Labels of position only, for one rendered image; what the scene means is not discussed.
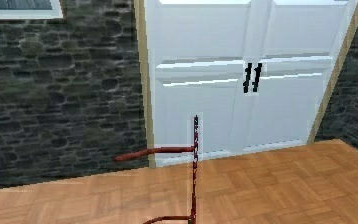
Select white double room door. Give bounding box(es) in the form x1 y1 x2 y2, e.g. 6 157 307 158
134 0 358 169

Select red metal rack stand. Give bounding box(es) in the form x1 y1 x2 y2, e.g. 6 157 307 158
113 115 200 224

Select white framed window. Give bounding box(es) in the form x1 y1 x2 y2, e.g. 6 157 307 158
0 0 65 20

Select black door handle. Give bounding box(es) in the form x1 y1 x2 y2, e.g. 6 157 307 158
251 62 263 93
242 62 253 94

